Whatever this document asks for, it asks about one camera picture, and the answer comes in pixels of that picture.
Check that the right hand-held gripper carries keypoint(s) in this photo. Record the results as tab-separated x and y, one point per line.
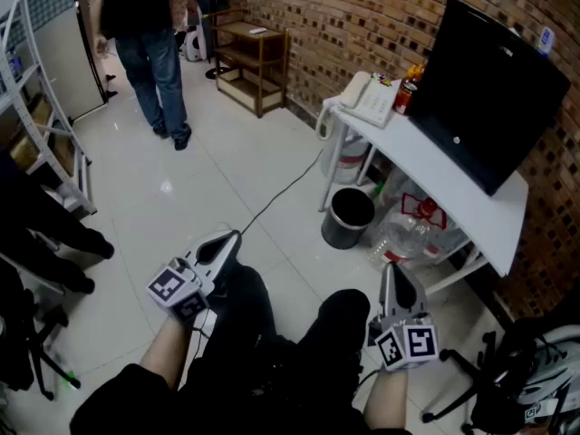
410	342

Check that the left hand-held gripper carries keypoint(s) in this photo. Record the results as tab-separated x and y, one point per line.
174	286

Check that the white telephone handset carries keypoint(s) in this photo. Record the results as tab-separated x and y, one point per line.
355	88

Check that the person's left forearm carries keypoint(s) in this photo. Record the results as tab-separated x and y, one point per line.
165	351

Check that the person's right forearm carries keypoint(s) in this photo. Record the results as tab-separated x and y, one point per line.
385	397

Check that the white desk telephone base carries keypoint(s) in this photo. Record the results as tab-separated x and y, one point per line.
376	104

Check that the large clear plastic water bottle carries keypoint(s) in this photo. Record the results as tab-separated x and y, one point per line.
408	234

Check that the person's right leg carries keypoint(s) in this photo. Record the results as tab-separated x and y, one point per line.
337	324

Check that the person's leg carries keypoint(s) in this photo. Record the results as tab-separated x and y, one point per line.
244	324
337	324

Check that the person's left leg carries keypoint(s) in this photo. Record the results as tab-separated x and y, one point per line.
244	324

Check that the black round trash bin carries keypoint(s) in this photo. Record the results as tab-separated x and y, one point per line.
346	220

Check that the white table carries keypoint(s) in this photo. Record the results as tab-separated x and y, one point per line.
435	170

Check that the white plastic bucket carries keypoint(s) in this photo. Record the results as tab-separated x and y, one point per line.
346	161

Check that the white grey helmet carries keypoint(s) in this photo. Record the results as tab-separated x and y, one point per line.
550	370

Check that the person's black shirt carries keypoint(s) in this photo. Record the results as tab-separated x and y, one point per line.
118	401

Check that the wooden shelf unit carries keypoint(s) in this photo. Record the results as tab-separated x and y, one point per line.
247	64

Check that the red drink can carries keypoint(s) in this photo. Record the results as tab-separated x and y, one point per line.
404	99

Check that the white round appliance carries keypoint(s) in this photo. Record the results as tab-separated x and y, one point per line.
195	45

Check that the black tripod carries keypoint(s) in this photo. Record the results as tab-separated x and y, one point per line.
41	356

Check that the black monitor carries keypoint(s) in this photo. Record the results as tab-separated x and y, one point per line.
480	98

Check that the white metal storage rack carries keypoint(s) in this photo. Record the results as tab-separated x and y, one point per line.
43	125

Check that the cardboard box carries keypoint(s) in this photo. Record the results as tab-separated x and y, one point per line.
31	134

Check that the yellow-capped red sauce bottle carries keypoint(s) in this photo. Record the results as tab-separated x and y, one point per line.
414	74

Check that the white remote control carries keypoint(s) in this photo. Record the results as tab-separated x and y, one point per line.
257	30

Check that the white partition board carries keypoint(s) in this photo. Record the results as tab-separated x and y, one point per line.
68	52

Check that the blue white wall device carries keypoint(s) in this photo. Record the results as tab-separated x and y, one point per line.
546	40

